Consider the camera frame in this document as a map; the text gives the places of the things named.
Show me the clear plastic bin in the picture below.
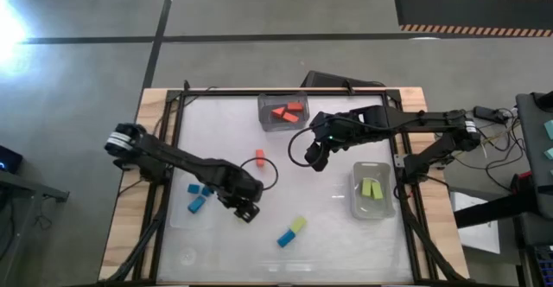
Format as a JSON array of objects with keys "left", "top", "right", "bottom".
[
  {"left": 168, "top": 177, "right": 219, "bottom": 232},
  {"left": 348, "top": 161, "right": 397, "bottom": 220}
]

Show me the grey translucent plastic bin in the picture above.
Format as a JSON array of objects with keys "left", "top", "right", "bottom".
[{"left": 257, "top": 91, "right": 311, "bottom": 132}]

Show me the blue foam cylinder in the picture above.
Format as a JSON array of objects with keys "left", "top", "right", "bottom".
[{"left": 276, "top": 228, "right": 297, "bottom": 249}]

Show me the grey metal stand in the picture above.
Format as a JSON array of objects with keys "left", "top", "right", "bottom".
[{"left": 0, "top": 169, "right": 70, "bottom": 287}]

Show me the black hazard-striped floor mat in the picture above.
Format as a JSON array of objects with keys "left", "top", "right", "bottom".
[{"left": 393, "top": 0, "right": 553, "bottom": 38}]

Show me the black device with blue light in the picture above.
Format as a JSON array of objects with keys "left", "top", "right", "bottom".
[{"left": 0, "top": 144, "right": 23, "bottom": 175}]

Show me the grey side table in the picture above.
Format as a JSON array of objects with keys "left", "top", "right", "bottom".
[{"left": 516, "top": 91, "right": 553, "bottom": 219}]

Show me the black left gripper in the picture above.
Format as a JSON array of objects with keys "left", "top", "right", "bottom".
[{"left": 215, "top": 169, "right": 265, "bottom": 225}]

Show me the white paper sheet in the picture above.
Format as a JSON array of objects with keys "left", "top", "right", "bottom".
[{"left": 448, "top": 190, "right": 501, "bottom": 255}]

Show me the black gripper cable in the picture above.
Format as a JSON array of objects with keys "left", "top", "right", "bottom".
[
  {"left": 239, "top": 156, "right": 280, "bottom": 192},
  {"left": 287, "top": 125, "right": 321, "bottom": 169}
]

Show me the black metal table frame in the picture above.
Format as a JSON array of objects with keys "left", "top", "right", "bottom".
[{"left": 103, "top": 86, "right": 466, "bottom": 286}]

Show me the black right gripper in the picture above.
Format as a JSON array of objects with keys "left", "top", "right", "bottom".
[{"left": 304, "top": 110, "right": 360, "bottom": 173}]

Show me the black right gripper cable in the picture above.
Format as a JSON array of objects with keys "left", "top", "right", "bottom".
[{"left": 287, "top": 125, "right": 321, "bottom": 169}]

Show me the black slanted table leg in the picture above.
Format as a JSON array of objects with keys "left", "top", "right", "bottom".
[{"left": 453, "top": 187, "right": 541, "bottom": 230}]

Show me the black power adapter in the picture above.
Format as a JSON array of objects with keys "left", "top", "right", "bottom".
[{"left": 474, "top": 105, "right": 503, "bottom": 123}]

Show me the black flat case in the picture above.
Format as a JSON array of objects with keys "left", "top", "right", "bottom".
[{"left": 301, "top": 70, "right": 387, "bottom": 90}]

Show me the black keyboard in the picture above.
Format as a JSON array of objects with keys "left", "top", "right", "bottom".
[{"left": 533, "top": 243, "right": 553, "bottom": 287}]

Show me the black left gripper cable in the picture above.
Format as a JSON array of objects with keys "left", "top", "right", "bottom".
[{"left": 239, "top": 156, "right": 280, "bottom": 192}]

